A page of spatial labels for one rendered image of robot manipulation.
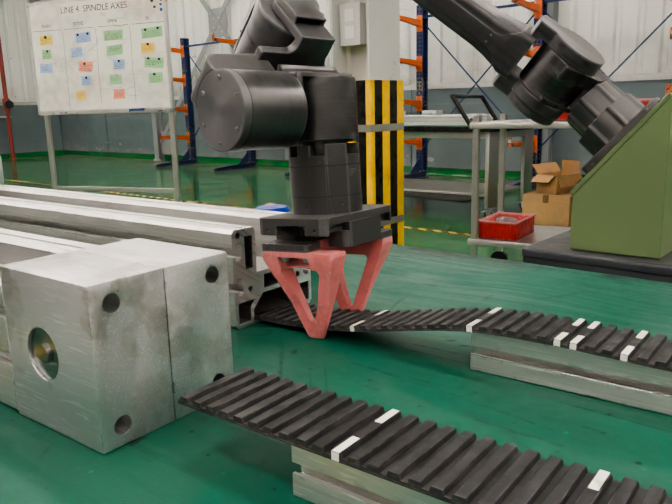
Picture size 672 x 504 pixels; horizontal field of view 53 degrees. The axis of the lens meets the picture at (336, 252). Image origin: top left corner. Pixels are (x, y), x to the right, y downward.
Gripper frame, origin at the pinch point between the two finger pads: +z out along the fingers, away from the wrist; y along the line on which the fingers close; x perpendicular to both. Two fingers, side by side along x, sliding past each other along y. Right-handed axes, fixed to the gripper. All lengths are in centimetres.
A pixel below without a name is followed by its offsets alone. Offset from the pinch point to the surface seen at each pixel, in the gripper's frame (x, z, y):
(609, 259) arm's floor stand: 13.6, 0.9, -38.1
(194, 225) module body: -11.4, -8.3, 3.9
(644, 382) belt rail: 24.2, 1.0, 2.4
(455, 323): 12.2, -1.6, 2.8
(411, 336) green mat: 6.2, 1.2, -1.7
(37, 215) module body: -36.4, -8.9, 2.7
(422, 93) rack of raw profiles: -370, -75, -763
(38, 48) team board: -550, -121, -338
